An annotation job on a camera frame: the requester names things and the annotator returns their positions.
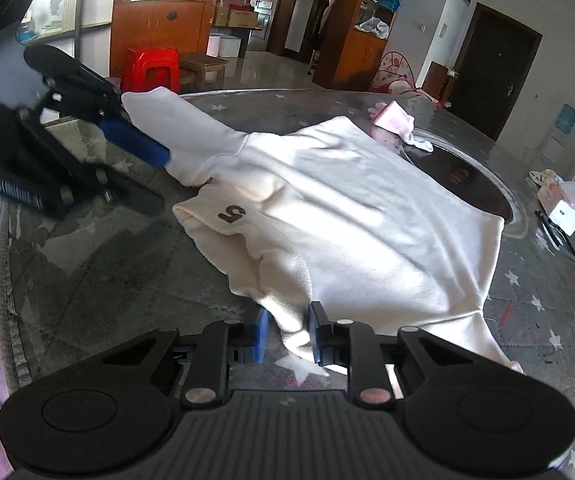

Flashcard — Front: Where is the dark wooden entrance door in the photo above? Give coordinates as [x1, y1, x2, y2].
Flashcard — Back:
[450, 2, 543, 141]

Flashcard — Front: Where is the printed plastic bag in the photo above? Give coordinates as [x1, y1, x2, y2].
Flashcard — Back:
[528, 169, 563, 191]

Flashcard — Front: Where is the pink play tent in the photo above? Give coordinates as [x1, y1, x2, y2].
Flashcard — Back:
[371, 51, 418, 95]

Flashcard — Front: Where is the white water dispenser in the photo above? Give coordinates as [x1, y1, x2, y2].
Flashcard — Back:
[540, 130, 575, 173]

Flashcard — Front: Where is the wooden display cabinet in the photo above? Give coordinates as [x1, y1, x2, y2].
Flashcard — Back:
[312, 0, 415, 92]

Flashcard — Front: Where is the white plastic bag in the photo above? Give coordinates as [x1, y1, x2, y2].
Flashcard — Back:
[355, 16, 389, 38]

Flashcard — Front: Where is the small wooden shoe cabinet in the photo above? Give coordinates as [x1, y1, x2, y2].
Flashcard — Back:
[423, 61, 455, 108]

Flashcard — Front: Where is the cardboard box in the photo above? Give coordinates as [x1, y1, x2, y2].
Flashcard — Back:
[212, 2, 261, 28]

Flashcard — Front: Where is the orange wood glass cabinet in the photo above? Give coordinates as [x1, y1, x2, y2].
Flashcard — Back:
[110, 0, 223, 78]

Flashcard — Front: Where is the blue water bottle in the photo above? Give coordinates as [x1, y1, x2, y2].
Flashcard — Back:
[555, 103, 575, 134]

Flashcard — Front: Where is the cream hoodie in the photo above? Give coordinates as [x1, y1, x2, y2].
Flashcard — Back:
[120, 87, 524, 376]

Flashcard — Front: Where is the pink white tissue box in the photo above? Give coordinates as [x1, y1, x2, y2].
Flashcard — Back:
[537, 182, 575, 236]

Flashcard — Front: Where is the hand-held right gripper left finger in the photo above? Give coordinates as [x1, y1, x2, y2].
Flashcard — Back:
[98, 307, 270, 409]

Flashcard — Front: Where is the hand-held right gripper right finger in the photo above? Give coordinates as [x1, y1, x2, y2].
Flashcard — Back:
[309, 301, 471, 409]

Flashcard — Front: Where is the round built-in induction cooktop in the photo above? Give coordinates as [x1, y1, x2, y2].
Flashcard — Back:
[402, 127, 528, 241]

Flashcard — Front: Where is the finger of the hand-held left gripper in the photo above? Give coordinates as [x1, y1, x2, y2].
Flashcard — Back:
[42, 66, 172, 169]
[60, 165, 164, 217]

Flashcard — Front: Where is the pink and white small garment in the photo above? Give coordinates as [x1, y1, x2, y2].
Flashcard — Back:
[367, 101, 434, 154]

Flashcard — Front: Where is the black flat frame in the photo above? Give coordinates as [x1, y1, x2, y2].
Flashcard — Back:
[535, 210, 575, 261]

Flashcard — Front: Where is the red plastic stool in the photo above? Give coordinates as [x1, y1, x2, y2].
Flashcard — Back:
[121, 49, 181, 93]

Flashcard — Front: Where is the low wooden stool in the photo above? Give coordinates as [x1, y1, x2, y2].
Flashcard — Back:
[178, 52, 228, 93]

